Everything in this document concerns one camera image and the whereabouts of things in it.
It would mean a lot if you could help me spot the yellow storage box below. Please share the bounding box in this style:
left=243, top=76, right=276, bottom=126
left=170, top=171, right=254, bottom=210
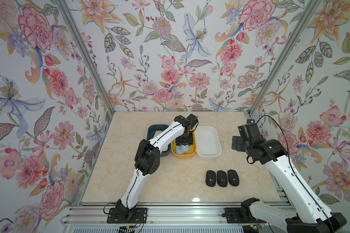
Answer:
left=170, top=124, right=197, bottom=158

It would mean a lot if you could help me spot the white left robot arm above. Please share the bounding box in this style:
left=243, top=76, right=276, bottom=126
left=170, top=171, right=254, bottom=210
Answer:
left=115, top=114, right=198, bottom=220

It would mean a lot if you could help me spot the white storage box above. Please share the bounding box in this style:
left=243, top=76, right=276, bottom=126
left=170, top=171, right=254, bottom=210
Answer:
left=195, top=126, right=222, bottom=159

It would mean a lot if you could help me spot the left aluminium corner post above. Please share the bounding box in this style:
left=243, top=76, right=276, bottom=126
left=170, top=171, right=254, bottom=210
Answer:
left=55, top=0, right=115, bottom=116

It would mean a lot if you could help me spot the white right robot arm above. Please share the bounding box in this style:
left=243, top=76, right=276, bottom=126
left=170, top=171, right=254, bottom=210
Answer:
left=231, top=136, right=347, bottom=233

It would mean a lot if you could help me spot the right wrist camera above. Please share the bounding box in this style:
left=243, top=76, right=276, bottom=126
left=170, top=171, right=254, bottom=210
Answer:
left=238, top=122, right=264, bottom=144

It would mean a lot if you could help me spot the light blue mouse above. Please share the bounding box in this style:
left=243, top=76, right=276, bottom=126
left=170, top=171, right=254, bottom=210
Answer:
left=180, top=145, right=190, bottom=153
left=176, top=146, right=184, bottom=154

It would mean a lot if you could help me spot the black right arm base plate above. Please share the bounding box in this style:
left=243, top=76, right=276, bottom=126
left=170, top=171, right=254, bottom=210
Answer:
left=221, top=207, right=265, bottom=225

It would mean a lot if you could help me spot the right aluminium corner post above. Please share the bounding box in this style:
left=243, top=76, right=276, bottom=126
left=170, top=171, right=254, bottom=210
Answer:
left=245, top=1, right=319, bottom=117

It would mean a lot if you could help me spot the black mouse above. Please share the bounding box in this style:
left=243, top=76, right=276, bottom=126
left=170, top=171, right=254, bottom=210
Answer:
left=227, top=170, right=240, bottom=186
left=205, top=170, right=217, bottom=187
left=217, top=170, right=228, bottom=187

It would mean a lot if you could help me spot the dark teal storage box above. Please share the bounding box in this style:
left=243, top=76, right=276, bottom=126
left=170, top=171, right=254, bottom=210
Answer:
left=146, top=124, right=171, bottom=157

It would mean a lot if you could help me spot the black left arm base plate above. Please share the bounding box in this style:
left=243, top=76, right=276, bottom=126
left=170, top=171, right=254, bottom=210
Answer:
left=107, top=208, right=148, bottom=224

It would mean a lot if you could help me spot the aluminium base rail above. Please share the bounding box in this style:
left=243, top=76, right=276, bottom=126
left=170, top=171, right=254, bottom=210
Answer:
left=59, top=202, right=292, bottom=233

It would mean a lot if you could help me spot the aluminium corner post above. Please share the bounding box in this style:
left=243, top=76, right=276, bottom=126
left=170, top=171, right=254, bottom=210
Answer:
left=245, top=1, right=319, bottom=117
left=55, top=0, right=115, bottom=116

